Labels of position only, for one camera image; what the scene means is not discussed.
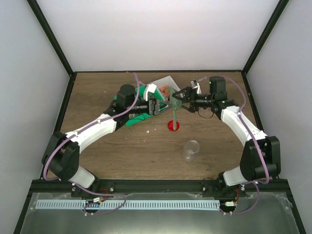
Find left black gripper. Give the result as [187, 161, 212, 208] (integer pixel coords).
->
[127, 97, 172, 116]

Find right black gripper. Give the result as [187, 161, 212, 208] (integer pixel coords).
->
[173, 87, 214, 113]

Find green slotted scoop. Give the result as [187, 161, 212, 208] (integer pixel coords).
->
[169, 87, 182, 121]

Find green double candy bin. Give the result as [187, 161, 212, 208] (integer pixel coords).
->
[113, 84, 162, 126]

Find white candy bin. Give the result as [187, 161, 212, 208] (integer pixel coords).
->
[151, 76, 180, 100]

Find clear plastic jar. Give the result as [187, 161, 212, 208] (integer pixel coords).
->
[182, 139, 200, 162]

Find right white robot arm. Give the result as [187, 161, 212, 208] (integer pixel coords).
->
[172, 76, 281, 196]

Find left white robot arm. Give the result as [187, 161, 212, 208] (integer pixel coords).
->
[42, 83, 172, 197]

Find red jar lid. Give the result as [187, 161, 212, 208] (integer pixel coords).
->
[167, 120, 180, 132]

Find light blue slotted strip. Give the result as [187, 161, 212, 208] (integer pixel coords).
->
[35, 199, 220, 211]

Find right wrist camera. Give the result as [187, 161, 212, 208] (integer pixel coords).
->
[191, 79, 201, 94]

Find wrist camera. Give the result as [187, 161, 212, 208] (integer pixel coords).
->
[143, 83, 157, 101]
[191, 79, 201, 94]

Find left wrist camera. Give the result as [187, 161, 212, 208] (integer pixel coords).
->
[143, 83, 157, 101]

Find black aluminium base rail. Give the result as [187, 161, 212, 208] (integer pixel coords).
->
[30, 178, 291, 198]

